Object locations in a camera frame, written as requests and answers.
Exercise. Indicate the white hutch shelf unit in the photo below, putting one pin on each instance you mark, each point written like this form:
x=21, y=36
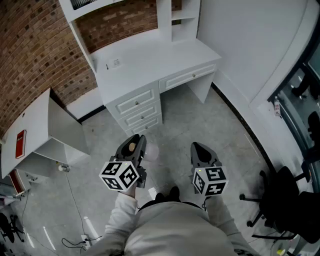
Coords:
x=185, y=20

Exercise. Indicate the white table with drawers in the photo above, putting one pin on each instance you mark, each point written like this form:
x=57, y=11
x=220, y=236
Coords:
x=150, y=62

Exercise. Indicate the white paper scrap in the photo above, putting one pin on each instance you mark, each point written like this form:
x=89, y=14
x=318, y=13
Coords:
x=152, y=193

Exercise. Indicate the black chair base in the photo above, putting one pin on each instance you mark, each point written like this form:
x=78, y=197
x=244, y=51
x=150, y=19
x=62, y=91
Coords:
x=10, y=227

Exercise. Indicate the person's black shoes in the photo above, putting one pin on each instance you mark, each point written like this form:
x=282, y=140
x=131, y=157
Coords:
x=171, y=193

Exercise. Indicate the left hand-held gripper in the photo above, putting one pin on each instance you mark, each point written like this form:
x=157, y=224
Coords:
x=117, y=175

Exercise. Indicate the person's light sweater torso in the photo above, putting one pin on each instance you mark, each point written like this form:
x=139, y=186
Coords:
x=175, y=230

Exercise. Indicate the small clear bottle with cork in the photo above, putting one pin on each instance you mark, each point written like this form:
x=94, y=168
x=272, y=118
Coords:
x=152, y=153

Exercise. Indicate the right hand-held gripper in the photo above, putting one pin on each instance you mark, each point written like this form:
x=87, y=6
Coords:
x=211, y=181

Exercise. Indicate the red book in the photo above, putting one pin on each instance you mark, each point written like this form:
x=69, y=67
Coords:
x=21, y=147

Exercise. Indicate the clear water bottle red label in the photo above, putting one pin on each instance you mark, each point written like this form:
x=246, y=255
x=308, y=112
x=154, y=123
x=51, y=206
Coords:
x=277, y=107

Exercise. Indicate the white socket plate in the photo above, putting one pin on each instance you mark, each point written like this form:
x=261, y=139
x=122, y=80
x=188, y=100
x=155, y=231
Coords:
x=116, y=62

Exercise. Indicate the white power strip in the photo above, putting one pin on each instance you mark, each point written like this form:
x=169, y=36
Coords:
x=85, y=241

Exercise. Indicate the black office chair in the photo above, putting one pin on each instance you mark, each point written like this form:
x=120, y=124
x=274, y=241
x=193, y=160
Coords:
x=282, y=200

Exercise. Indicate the person's right forearm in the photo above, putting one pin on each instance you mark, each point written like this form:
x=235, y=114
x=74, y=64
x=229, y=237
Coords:
x=220, y=217

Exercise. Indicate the person's left forearm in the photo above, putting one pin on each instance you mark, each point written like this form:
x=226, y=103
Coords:
x=122, y=217

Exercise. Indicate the white side cabinet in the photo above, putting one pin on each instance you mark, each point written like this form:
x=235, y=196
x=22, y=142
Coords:
x=37, y=125

